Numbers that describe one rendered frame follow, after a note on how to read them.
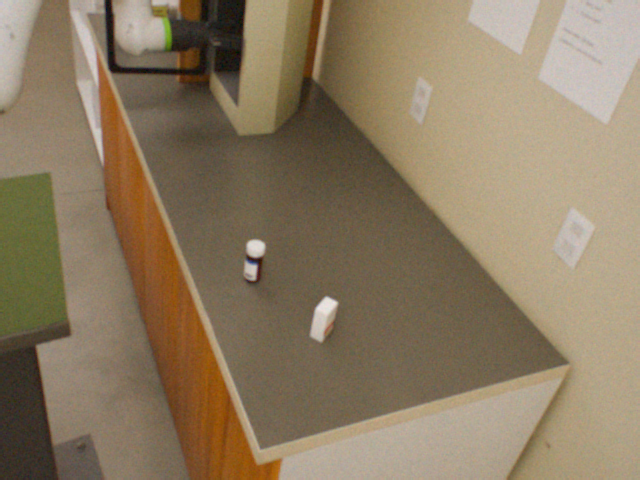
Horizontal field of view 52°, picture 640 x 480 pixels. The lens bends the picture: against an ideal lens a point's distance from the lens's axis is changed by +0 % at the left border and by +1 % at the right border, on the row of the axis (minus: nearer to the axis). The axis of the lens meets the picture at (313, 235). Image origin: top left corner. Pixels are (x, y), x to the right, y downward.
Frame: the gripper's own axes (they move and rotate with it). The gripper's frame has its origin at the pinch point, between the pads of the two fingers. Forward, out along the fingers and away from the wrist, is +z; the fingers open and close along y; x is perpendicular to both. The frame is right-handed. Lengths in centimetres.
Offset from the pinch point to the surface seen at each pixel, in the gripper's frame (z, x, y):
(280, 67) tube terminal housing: 3.1, 4.3, -13.9
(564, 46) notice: 35, -29, -81
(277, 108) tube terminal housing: 4.0, 17.8, -13.1
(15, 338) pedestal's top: -73, 27, -81
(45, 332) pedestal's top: -68, 27, -80
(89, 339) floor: -54, 120, 4
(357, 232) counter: 7, 26, -65
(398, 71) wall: 35.4, 1.6, -25.1
